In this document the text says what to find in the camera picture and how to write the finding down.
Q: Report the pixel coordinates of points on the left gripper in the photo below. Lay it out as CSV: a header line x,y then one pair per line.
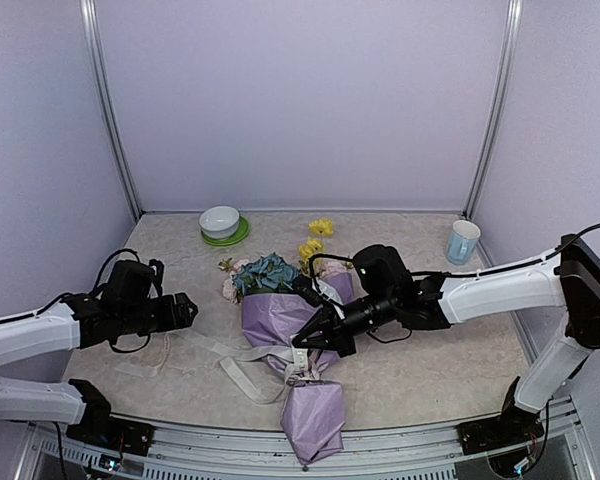
x,y
183,319

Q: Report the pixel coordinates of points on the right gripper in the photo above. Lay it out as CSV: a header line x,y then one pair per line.
x,y
337,338

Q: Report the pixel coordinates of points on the pink fake rose bunch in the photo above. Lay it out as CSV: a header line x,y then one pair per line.
x,y
231,268

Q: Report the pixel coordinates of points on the blue fake flower bunch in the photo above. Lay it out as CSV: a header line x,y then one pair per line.
x,y
268,274

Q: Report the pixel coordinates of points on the purple wrapping paper sheet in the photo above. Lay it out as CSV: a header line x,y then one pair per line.
x,y
305,400

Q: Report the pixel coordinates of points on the yellow fake flower stem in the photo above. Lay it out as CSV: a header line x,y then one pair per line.
x,y
318,230

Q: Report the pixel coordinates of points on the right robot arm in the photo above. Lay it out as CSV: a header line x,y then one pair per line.
x,y
566,276

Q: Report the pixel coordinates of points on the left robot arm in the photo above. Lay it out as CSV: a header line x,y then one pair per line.
x,y
127,299

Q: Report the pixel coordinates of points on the white ceramic bowl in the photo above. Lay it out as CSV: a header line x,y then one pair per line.
x,y
219,222

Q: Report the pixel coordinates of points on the green plate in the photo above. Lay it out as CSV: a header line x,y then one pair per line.
x,y
240,234

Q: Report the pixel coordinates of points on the light blue mug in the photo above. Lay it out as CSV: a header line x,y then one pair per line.
x,y
462,241

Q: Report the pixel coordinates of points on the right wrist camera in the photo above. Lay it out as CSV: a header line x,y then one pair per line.
x,y
316,292

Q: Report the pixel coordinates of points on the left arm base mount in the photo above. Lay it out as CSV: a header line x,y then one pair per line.
x,y
123,436

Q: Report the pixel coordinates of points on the front aluminium rail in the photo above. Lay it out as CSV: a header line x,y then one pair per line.
x,y
550,444

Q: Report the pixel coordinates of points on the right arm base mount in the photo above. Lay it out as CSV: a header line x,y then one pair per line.
x,y
493,433

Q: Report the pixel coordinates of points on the left aluminium frame post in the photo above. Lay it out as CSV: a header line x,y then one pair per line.
x,y
89,15

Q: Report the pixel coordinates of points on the aluminium frame post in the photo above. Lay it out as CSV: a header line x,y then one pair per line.
x,y
504,71
89,15

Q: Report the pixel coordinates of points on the right aluminium frame post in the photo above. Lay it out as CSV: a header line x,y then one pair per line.
x,y
504,71

